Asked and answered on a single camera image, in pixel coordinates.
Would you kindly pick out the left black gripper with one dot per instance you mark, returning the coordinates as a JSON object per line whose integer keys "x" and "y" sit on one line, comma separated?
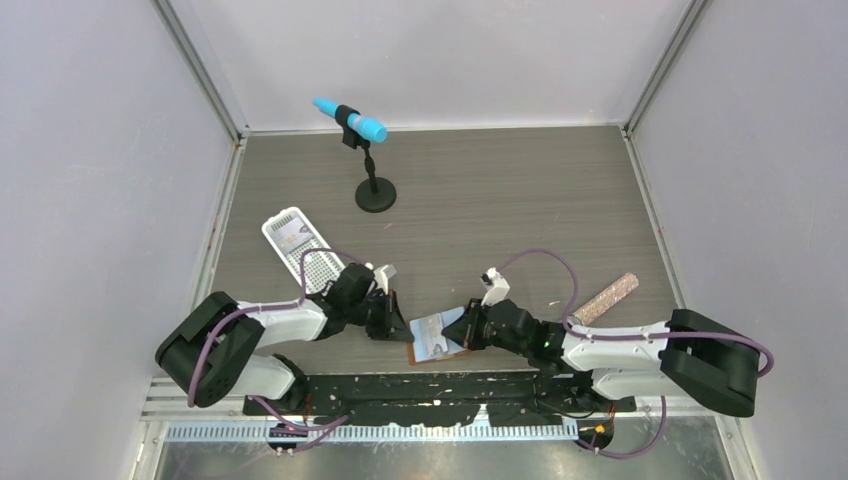
{"x": 392, "y": 326}

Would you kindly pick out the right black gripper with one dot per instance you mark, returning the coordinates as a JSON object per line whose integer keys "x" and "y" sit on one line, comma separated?
{"x": 466, "y": 329}

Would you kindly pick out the brown leather card holder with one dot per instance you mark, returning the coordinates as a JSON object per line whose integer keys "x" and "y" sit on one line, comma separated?
{"x": 430, "y": 344}

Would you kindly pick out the VIP card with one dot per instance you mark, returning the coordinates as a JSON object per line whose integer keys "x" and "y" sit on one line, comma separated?
{"x": 430, "y": 338}

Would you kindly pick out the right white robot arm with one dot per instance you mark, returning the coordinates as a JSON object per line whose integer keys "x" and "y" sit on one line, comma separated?
{"x": 688, "y": 355}

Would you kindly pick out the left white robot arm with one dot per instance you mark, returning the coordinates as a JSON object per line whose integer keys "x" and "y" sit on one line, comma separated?
{"x": 213, "y": 352}

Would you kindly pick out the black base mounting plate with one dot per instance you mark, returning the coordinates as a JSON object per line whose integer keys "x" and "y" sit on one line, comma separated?
{"x": 512, "y": 398}

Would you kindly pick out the black microphone stand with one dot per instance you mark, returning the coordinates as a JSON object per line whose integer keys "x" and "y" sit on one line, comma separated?
{"x": 375, "y": 194}

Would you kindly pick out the white perforated plastic basket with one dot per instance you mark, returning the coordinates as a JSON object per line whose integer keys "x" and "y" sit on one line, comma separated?
{"x": 302, "y": 249}

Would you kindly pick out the pink glitter stick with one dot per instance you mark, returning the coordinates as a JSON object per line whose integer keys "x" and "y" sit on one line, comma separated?
{"x": 606, "y": 299}

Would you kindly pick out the blue toy microphone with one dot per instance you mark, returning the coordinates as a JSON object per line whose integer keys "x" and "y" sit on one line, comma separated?
{"x": 356, "y": 127}

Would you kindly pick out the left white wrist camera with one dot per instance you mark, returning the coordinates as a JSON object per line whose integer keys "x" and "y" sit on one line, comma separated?
{"x": 382, "y": 276}

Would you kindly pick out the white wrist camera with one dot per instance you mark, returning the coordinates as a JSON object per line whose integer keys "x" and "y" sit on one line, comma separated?
{"x": 382, "y": 276}
{"x": 496, "y": 287}

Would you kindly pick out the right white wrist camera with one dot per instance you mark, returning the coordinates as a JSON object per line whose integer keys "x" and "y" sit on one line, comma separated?
{"x": 496, "y": 287}

